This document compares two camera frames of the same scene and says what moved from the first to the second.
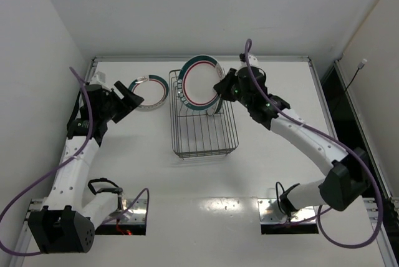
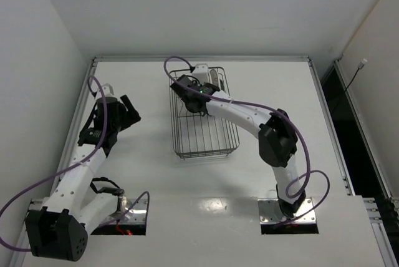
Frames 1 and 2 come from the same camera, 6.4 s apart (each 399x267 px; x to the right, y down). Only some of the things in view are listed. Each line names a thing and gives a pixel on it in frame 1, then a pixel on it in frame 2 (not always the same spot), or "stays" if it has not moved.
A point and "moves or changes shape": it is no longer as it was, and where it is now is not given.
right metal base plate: [270, 212] stays
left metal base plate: [136, 214] stays
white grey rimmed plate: [211, 111] moves or changes shape
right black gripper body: [224, 83] → [179, 83]
